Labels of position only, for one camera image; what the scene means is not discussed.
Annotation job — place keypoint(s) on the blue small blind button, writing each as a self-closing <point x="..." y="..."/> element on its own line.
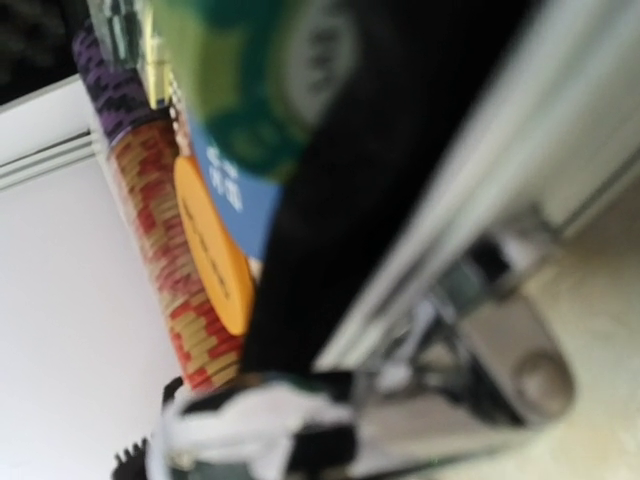
<point x="245" y="202"/>

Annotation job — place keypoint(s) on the aluminium poker set case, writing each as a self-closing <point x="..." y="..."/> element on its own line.
<point x="389" y="335"/>

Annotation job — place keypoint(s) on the orange big blind button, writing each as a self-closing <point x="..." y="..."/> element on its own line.
<point x="221" y="265"/>

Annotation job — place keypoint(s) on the green poker chip stack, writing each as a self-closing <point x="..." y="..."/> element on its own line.
<point x="259" y="76"/>

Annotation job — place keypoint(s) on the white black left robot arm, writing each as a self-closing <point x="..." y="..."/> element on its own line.
<point x="131" y="462"/>

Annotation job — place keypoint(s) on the left chip row in case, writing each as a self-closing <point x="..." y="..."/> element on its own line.
<point x="137" y="150"/>

